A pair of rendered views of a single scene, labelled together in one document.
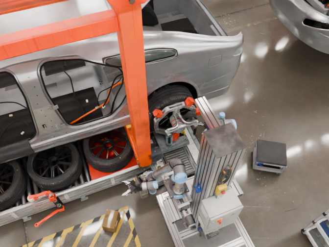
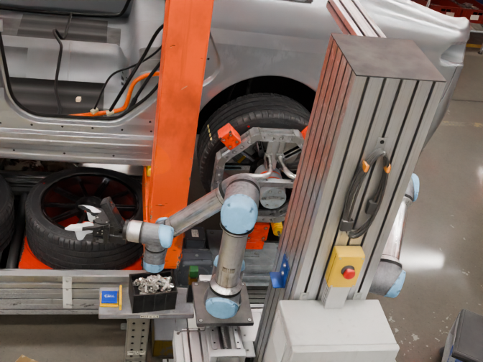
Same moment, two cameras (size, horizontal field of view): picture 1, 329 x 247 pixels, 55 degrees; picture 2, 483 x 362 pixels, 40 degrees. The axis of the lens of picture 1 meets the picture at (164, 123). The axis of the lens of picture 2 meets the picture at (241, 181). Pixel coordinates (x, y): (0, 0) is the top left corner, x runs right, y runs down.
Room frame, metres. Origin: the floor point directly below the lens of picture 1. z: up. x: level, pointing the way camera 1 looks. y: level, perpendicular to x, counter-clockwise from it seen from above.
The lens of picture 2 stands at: (-0.44, -0.35, 2.72)
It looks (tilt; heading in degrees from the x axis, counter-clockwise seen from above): 35 degrees down; 7
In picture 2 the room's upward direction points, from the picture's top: 11 degrees clockwise
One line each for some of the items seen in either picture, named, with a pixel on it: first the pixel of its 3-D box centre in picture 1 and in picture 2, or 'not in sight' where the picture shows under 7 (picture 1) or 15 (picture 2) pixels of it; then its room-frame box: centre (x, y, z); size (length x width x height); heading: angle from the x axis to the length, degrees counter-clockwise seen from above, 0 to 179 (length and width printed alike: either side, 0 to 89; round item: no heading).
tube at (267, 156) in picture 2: (171, 120); (257, 160); (2.11, -0.08, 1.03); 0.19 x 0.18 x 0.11; 22
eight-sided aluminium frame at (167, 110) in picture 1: (175, 119); (267, 177); (2.26, -0.13, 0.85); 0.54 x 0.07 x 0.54; 112
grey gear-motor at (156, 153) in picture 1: (152, 148); (191, 258); (2.18, 0.17, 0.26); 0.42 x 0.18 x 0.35; 22
